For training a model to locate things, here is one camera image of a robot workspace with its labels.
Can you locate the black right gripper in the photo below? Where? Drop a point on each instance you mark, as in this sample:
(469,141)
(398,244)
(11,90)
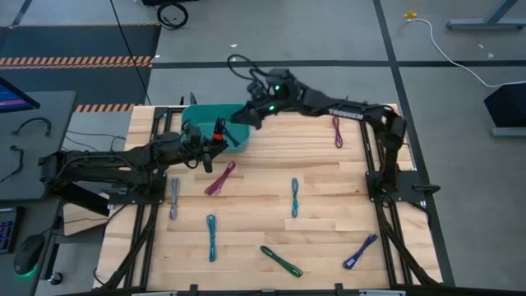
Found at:
(267,96)

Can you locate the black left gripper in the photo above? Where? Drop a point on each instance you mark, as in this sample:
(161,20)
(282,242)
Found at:
(196,141)

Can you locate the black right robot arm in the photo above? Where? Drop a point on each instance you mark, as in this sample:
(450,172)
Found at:
(353,113)

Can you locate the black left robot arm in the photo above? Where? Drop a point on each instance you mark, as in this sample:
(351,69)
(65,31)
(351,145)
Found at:
(102,164)

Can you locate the teal plastic bin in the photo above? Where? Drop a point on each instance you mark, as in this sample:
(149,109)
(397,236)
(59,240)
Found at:
(201,115)

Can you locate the black hazard striped floor mat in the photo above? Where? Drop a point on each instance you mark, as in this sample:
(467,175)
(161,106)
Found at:
(82,45)

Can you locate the grey side desk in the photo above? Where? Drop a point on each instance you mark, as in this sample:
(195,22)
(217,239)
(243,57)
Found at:
(37,164)

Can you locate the black caster wheel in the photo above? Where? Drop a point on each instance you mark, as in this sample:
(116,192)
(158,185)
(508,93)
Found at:
(55,278)

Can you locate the computer monitor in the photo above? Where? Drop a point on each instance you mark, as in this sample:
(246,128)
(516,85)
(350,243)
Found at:
(12,98)

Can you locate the black computer mouse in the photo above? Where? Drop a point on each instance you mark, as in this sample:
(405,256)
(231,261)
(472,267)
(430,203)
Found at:
(28,254)

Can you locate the backlit keyboard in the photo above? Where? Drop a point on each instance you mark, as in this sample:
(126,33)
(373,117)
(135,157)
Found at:
(7,230)

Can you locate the grey metal table leg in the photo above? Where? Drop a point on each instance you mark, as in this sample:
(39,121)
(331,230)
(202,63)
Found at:
(489,22)

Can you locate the black box on floor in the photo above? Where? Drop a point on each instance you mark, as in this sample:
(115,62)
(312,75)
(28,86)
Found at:
(507,104)

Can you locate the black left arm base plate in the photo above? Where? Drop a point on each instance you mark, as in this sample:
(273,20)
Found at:
(158,197)

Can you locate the black aluminium table frame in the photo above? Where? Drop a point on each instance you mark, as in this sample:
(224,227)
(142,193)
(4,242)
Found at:
(144,255)

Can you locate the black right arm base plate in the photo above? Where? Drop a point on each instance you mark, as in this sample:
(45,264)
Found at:
(411,183)

